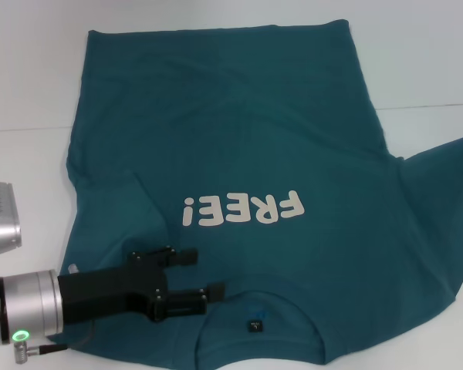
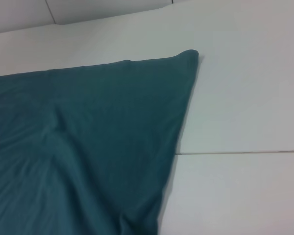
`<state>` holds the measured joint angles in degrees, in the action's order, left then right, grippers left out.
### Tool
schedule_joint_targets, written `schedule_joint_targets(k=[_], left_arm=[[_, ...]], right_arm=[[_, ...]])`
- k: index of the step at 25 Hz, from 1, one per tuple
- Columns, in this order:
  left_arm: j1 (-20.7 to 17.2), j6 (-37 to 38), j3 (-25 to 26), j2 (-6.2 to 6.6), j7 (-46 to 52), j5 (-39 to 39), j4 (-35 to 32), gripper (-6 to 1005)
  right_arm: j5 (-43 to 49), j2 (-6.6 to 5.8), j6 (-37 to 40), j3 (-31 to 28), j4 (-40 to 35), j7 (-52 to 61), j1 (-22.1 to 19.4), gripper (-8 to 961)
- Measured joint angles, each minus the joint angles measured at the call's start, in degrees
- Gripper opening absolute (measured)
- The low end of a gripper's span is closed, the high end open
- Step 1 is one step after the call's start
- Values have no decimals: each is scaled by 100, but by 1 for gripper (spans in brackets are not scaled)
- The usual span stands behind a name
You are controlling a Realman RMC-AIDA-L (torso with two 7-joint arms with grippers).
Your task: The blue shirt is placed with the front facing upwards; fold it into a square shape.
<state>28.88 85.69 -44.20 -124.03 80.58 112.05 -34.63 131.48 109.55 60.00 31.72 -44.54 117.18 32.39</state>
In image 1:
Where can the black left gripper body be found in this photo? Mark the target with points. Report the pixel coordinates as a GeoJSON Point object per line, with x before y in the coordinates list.
{"type": "Point", "coordinates": [108, 289]}

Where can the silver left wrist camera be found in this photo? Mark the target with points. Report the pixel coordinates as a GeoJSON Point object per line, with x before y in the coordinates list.
{"type": "Point", "coordinates": [0, 227]}

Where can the teal FREE print t-shirt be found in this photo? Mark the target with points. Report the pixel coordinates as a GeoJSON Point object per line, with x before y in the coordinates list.
{"type": "Point", "coordinates": [235, 135]}

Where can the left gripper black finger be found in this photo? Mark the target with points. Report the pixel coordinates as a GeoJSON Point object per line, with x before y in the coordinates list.
{"type": "Point", "coordinates": [185, 256]}
{"type": "Point", "coordinates": [181, 306]}

